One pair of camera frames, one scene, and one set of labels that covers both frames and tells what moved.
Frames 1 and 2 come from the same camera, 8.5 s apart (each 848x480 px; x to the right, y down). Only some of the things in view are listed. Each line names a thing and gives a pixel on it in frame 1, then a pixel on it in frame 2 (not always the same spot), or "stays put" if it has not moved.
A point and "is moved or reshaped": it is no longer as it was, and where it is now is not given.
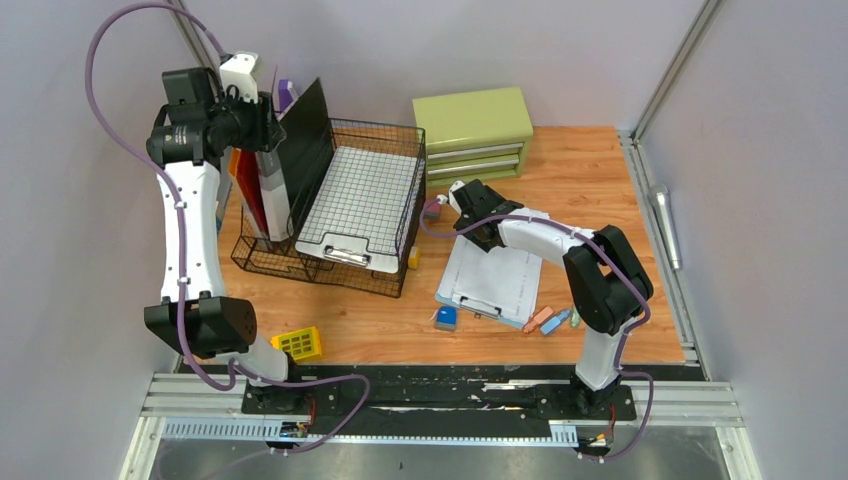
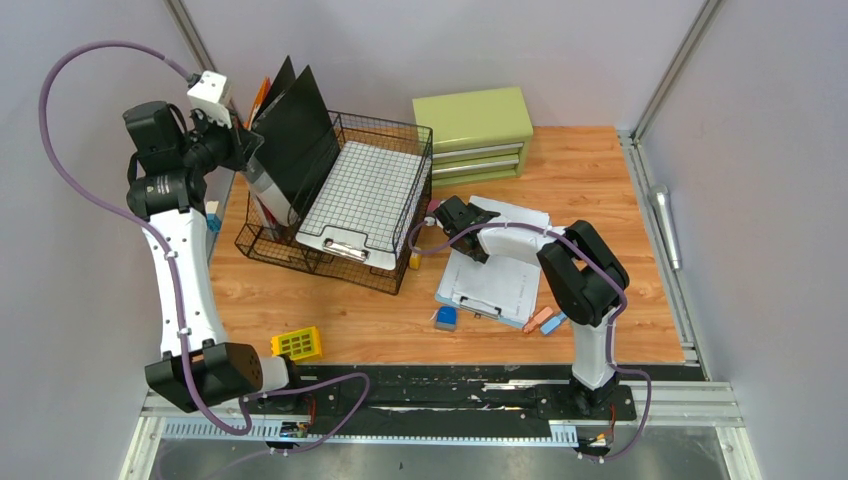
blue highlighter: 549,325 stays put
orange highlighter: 540,318 stays put
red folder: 248,177 -> 269,212
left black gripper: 268,133 -> 243,145
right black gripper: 462,224 -> 477,210
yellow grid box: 300,344 stays put
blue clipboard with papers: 500,284 stays put
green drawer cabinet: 474,136 stays put
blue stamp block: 447,318 stays put
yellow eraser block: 413,262 stays put
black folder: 306,156 is moved or reshaped
